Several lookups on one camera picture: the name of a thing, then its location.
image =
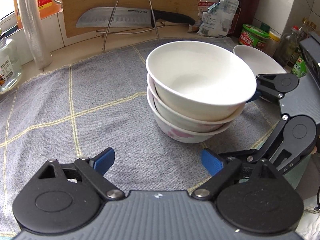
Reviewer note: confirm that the white bowl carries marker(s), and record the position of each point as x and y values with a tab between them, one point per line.
185	122
200	80
179	134

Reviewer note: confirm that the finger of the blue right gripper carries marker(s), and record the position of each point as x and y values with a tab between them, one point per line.
254	97

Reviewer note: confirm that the green pickle jar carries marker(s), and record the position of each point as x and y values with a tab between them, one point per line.
299	68

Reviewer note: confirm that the metal wire rack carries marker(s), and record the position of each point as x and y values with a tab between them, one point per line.
120	17

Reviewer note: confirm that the glass jar green lid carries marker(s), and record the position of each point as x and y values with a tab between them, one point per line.
10	65

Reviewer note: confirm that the yellow lid spice jar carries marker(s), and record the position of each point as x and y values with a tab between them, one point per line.
272	43

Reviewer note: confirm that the brown knife block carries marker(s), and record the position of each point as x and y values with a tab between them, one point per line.
246	16

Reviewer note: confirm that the white bowl front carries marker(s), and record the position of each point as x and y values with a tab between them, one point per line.
179	134

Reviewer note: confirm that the cleaver knife black handle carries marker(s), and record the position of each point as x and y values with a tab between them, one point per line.
85	19

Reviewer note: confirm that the small dark green jar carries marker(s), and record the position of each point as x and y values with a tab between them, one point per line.
265	27

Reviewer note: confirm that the red cap glass bottle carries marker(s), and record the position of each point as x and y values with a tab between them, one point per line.
287	45

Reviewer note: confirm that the white plastic food bag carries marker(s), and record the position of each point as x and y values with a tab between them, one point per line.
214	18

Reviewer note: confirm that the white plate back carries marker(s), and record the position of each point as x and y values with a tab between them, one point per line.
258	61

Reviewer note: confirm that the grey teal dish towel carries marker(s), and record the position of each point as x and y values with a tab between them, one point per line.
83	108

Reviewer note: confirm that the green lid sauce jar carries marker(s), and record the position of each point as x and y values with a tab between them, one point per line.
253	37

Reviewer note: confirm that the orange cooking wine jug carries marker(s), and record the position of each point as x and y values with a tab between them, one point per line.
37	0

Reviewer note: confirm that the yellow cap sauce bottle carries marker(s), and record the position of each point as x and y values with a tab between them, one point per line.
303	30

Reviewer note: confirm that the clear plastic wrap roll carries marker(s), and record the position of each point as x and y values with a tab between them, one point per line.
31	21

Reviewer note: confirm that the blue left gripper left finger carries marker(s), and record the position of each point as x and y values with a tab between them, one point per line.
103	161

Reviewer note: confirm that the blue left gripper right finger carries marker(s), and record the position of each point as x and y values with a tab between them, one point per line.
211	161

